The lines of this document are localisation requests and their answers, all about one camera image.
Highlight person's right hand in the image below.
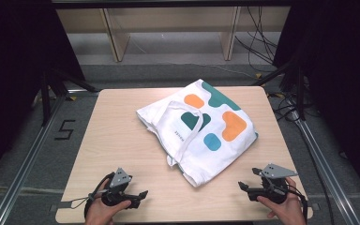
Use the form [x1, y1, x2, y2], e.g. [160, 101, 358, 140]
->
[256, 176, 308, 225]

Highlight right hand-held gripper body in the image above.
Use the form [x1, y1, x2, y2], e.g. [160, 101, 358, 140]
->
[247, 162, 298, 205]

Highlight grey lanyard loop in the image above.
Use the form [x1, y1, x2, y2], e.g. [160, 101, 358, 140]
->
[65, 192, 96, 210]

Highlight light wooden shelf unit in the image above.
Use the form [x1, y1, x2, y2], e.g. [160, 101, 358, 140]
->
[55, 6, 292, 63]

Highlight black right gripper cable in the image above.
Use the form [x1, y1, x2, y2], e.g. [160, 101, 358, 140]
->
[287, 183, 309, 225]

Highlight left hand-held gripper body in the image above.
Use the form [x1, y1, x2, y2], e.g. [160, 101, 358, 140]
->
[101, 167, 142, 210]

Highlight tangle of black floor cables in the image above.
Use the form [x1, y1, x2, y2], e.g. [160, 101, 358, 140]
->
[268, 90, 322, 124]

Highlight person's left hand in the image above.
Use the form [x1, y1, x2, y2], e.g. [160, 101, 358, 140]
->
[83, 187, 132, 225]

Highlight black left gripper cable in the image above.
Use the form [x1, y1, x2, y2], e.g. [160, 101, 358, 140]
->
[83, 172, 116, 219]

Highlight black curtain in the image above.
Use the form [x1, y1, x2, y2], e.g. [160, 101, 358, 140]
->
[0, 0, 86, 186]
[272, 0, 360, 196]

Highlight white tote bag coloured patches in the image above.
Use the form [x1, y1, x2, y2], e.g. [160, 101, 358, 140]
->
[136, 78, 259, 188]

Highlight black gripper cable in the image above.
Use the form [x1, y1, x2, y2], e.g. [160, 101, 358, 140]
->
[287, 183, 309, 225]
[83, 172, 116, 219]

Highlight black metal stand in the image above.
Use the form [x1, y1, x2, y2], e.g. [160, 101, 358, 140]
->
[39, 67, 100, 127]
[250, 57, 307, 122]

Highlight grey tape strip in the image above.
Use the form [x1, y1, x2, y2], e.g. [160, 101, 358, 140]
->
[49, 201, 73, 214]

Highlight bundle of black hanging cables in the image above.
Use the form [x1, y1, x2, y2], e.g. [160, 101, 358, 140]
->
[233, 6, 279, 73]

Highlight aluminium floor rail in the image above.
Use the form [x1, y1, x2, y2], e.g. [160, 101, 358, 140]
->
[289, 109, 360, 225]
[0, 89, 101, 225]

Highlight thin white floor cable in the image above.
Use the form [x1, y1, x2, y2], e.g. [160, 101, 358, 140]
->
[168, 61, 258, 80]

